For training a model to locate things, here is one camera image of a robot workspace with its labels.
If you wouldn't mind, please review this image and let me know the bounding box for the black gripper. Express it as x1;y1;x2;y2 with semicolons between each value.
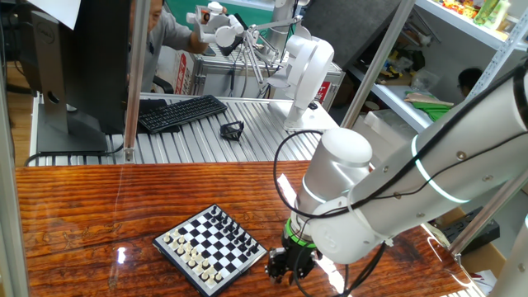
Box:
266;235;319;285

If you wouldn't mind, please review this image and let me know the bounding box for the black white magnetic chessboard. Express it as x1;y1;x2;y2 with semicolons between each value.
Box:
151;203;269;297

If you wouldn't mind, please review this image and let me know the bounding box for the black folding phone stand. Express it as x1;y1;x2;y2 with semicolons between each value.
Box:
219;120;245;143

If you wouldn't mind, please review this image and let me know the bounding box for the black electronic device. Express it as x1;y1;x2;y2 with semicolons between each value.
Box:
440;205;501;256

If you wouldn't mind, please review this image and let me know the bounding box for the white foam packaging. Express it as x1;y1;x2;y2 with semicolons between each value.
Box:
362;109;417;166

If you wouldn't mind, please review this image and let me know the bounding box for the black computer keyboard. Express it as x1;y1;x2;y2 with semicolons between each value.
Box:
137;94;229;135

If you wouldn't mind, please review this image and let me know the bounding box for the white red paper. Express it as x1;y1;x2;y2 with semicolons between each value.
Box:
469;270;501;297

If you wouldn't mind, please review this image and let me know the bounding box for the brown cardboard box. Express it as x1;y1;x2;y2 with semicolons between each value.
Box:
436;205;508;297

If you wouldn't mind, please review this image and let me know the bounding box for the wood grain table mat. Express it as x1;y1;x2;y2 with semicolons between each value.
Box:
15;159;488;297

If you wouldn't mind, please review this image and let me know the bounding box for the white haptic teleoperation device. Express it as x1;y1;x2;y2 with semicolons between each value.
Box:
185;1;343;133

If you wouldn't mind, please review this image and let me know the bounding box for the aluminium equipment case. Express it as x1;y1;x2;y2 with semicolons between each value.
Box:
191;53;346;102

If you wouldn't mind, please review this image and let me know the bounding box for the bright green cloth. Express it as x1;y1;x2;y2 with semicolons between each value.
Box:
406;101;455;123

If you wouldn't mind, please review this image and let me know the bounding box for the beige flat item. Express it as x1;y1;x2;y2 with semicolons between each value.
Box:
403;91;455;108

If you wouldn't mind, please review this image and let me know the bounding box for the white box red print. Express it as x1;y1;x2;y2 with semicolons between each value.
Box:
173;52;190;96

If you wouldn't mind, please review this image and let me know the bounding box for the black office chair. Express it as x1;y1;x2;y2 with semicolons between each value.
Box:
147;73;176;95

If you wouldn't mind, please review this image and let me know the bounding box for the clear plastic bag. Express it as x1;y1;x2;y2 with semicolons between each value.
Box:
410;68;441;92

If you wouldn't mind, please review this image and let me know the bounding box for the yellow black tool pile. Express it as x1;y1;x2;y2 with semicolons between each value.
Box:
377;43;428;82

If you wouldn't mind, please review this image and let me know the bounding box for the dark grey board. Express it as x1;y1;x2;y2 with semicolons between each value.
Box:
302;0;404;70

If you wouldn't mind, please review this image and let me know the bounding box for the grey robot column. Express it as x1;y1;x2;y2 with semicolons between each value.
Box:
266;0;310;54

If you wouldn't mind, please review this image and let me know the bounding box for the person with dark hair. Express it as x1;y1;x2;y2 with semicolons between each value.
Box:
456;67;484;99

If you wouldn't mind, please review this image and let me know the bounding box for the person in grey shirt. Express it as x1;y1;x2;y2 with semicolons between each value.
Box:
130;0;210;94

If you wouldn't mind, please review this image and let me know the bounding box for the black Dell monitor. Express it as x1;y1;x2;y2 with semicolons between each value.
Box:
18;0;132;156

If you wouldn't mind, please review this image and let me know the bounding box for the colourful toy pile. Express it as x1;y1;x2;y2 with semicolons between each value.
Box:
440;0;476;18

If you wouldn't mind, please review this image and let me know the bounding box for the white paper sheet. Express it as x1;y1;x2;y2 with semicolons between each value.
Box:
26;0;83;31

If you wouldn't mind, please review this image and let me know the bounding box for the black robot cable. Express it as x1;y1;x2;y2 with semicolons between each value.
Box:
272;61;528;297

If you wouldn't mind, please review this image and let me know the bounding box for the black monitor cable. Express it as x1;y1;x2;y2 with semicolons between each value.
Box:
24;142;125;167

